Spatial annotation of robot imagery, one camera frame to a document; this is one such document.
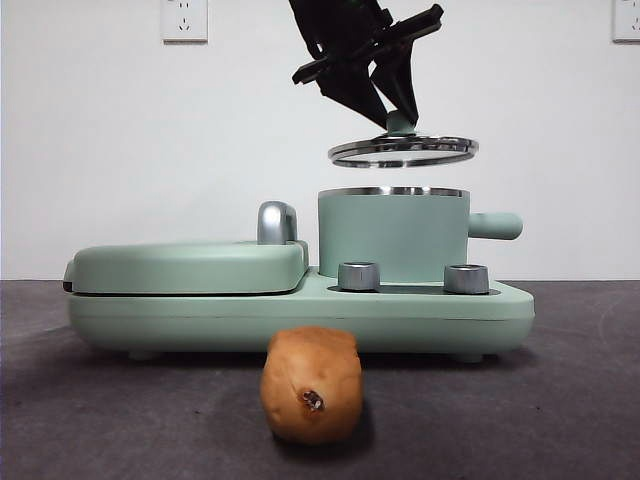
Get chrome curved handle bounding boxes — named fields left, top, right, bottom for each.
left=257, top=200, right=301, bottom=246

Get brown potato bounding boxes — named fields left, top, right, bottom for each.
left=259, top=325, right=365, bottom=447

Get white wall socket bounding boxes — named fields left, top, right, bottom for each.
left=160, top=0, right=209, bottom=44
left=612, top=0, right=640, bottom=44

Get mint green pot with handle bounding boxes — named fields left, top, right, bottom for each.
left=317, top=185, right=525, bottom=280

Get silver control knob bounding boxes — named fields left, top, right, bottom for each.
left=337, top=260, right=382, bottom=292
left=443, top=263, right=490, bottom=295

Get glass pot lid green knob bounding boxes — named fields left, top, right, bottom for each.
left=327, top=110, right=480, bottom=171

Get mint green breakfast maker base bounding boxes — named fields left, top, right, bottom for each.
left=67, top=266, right=536, bottom=363

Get mint green sandwich press lid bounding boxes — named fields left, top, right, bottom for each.
left=63, top=238, right=311, bottom=296

